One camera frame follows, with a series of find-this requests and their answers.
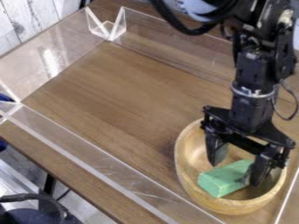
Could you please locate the black table leg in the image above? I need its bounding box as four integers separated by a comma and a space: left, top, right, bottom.
43, 174, 57, 196

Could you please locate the clear acrylic enclosure wall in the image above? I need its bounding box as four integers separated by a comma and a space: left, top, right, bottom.
0, 8, 299, 224

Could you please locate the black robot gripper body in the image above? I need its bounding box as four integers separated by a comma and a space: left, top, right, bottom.
200, 85, 295, 168

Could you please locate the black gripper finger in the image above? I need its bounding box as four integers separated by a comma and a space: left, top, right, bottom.
206, 129, 228, 166
248, 147, 282, 186

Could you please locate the light wooden bowl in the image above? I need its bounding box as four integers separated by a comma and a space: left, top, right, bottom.
174, 119, 287, 216

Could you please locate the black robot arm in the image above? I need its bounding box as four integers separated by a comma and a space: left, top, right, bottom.
150, 0, 296, 186

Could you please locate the black metal clamp bracket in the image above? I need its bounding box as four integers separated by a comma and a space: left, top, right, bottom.
33, 193, 83, 224

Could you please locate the black cable loop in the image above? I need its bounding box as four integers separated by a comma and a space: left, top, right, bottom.
0, 193, 68, 224

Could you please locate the clear acrylic corner bracket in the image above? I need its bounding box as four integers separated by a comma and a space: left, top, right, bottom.
84, 7, 127, 41

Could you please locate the green rectangular block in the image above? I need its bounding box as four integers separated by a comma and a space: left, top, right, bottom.
198, 159, 252, 198

